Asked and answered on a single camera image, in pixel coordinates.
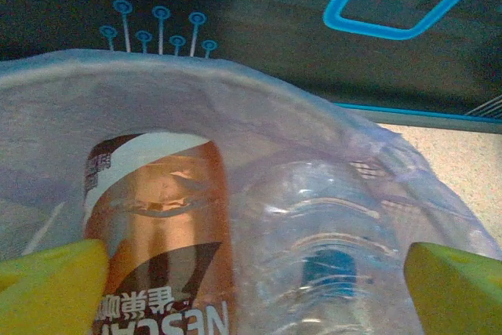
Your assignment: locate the brown coffee bottle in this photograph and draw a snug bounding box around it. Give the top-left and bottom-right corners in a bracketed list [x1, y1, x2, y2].
[83, 133, 237, 335]

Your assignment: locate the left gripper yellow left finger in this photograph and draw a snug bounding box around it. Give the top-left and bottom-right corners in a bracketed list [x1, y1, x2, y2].
[0, 237, 111, 335]

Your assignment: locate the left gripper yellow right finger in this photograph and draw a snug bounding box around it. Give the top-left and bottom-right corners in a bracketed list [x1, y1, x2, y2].
[402, 242, 502, 335]

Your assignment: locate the translucent plastic bin liner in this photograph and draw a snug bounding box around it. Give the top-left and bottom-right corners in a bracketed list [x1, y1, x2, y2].
[0, 47, 502, 335]

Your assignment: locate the mesh waste bin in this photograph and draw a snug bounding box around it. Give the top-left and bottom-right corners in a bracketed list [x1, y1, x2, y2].
[0, 50, 499, 335]

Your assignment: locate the large clear bottle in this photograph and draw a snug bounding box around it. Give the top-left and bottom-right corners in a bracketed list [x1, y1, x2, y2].
[234, 158, 417, 335]

